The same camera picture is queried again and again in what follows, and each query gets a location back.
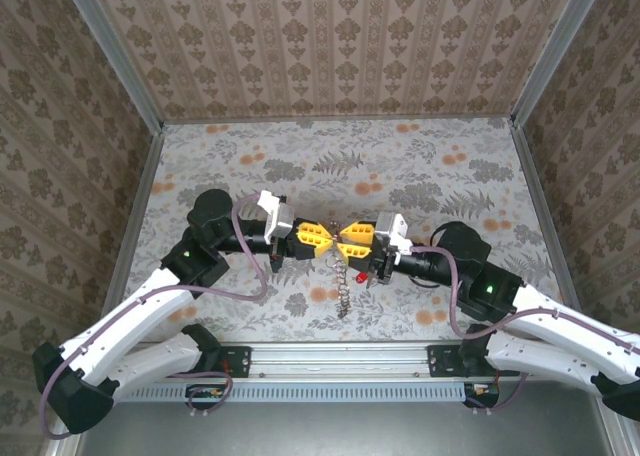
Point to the red plastic key tag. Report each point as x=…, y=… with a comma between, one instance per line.
x=360, y=277

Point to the metal band with many keyrings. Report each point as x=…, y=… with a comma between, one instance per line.
x=341, y=296

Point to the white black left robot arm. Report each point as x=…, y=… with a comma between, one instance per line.
x=125, y=316

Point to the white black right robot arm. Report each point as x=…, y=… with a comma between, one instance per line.
x=550, y=326

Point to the floral printed tablecloth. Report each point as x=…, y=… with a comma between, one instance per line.
x=400, y=151

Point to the grey metal shelf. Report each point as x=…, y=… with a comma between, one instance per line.
x=350, y=431

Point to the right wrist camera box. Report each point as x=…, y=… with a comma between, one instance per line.
x=392, y=228

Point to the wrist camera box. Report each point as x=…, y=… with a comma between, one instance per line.
x=277, y=216
x=392, y=228

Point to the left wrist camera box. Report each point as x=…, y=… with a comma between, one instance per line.
x=277, y=216

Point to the aluminium table side rail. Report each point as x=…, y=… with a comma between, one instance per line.
x=542, y=216
x=135, y=226

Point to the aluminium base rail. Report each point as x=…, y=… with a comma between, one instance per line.
x=340, y=361

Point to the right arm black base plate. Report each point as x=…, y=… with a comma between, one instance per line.
x=442, y=361

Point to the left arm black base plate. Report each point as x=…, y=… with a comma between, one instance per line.
x=240, y=361

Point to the aluminium frame post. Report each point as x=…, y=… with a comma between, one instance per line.
x=555, y=51
x=115, y=61

